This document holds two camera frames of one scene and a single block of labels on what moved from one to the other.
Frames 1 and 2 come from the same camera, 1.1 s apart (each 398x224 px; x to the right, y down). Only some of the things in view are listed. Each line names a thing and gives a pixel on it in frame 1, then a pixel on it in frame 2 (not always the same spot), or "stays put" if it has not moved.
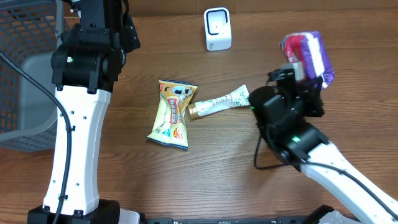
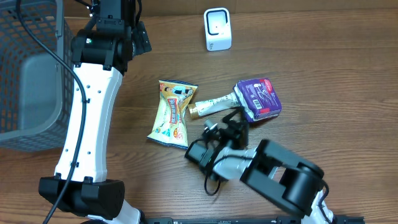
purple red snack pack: x=308 y=48 → x=258 y=98
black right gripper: x=311 y=94 → x=234 y=135
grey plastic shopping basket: x=28 y=114 stays put
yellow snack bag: x=170 y=127 stays put
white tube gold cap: x=239 y=98 stays put
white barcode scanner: x=217 y=28 stays put
